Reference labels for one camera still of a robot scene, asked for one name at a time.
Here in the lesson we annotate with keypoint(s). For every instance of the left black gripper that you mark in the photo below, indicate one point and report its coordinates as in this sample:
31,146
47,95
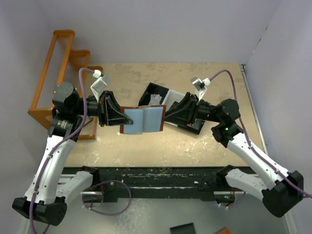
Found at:
110,112

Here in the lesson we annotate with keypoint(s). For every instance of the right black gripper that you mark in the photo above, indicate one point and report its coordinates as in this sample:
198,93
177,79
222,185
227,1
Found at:
185,111

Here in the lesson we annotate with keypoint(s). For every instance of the brown leather card holder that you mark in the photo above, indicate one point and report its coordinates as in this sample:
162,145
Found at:
145,119

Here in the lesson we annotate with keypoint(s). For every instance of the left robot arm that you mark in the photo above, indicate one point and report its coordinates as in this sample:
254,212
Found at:
45,201

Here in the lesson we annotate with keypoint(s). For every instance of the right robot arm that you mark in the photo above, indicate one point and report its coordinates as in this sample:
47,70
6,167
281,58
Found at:
278,188

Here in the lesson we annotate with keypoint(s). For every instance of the silver item in tray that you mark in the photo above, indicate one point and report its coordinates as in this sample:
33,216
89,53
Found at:
155,99

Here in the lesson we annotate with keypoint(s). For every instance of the black and white organizer tray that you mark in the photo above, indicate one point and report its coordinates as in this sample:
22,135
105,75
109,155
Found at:
168,98

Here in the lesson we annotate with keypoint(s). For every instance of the black box at bottom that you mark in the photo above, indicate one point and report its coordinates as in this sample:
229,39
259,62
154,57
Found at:
183,229

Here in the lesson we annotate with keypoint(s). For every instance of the orange object at bottom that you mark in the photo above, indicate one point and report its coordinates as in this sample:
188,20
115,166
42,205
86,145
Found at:
223,231

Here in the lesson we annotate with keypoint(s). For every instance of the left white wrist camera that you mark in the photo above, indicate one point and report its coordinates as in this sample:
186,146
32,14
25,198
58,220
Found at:
100,83

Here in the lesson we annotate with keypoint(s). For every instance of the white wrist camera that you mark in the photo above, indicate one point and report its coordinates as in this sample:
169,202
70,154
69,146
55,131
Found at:
100,83
200,86

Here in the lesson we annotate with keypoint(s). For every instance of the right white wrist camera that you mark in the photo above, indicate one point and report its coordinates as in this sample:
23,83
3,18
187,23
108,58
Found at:
200,86

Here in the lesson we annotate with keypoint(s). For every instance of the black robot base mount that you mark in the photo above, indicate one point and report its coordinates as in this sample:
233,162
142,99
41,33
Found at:
201,183

